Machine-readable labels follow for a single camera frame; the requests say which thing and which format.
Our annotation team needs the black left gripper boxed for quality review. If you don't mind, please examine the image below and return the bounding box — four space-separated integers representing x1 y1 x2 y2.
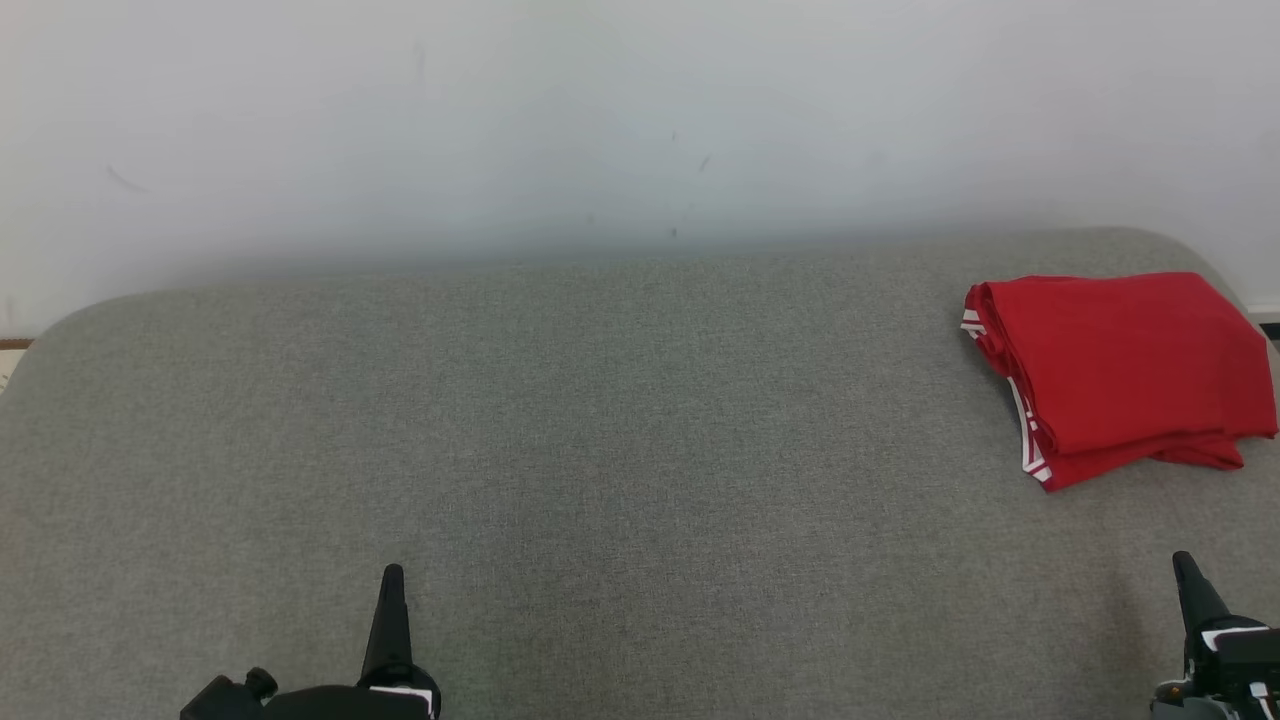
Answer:
264 563 444 720

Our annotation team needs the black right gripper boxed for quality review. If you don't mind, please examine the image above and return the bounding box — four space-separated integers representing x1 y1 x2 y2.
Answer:
1172 550 1280 702

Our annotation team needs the red jersey with white trim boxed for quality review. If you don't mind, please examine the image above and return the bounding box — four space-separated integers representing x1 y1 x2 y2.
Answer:
960 272 1280 489

